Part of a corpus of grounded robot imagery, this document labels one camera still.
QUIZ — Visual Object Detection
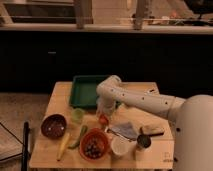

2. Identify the beige scrub sponge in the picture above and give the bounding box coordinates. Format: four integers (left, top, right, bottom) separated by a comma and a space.
140, 125, 164, 136

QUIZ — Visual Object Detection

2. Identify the green tray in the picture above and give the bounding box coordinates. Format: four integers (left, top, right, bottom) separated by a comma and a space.
69, 75, 108, 109

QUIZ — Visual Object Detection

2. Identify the green cup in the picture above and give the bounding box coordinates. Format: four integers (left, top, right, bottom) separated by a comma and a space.
71, 108, 85, 124

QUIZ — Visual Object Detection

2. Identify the black stand left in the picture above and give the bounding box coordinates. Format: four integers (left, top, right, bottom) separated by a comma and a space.
21, 122, 30, 171

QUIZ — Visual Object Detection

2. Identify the metal spoon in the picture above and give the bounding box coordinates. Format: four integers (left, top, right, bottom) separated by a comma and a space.
104, 127, 131, 142

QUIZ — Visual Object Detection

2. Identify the purple bowl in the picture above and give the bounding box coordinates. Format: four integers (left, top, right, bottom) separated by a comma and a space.
41, 114, 67, 139

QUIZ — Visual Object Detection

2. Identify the white cup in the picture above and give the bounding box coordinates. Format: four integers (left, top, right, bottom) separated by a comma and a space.
111, 137, 128, 156

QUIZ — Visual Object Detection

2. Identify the orange bowl with grapes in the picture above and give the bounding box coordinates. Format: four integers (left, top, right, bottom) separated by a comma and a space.
79, 128, 109, 162

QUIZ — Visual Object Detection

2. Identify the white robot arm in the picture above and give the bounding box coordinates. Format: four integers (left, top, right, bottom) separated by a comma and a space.
96, 75, 213, 171

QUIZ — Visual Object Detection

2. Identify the blue grey cloth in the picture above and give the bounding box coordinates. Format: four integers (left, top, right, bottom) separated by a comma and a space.
111, 122, 138, 140

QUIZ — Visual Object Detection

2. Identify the yellow banana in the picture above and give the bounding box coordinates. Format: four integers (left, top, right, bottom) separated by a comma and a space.
57, 133, 70, 161

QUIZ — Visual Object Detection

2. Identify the red apple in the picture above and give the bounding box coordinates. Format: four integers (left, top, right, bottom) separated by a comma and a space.
99, 115, 109, 126

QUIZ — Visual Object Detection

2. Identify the green cucumber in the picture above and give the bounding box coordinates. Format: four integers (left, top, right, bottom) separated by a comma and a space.
68, 125, 88, 149

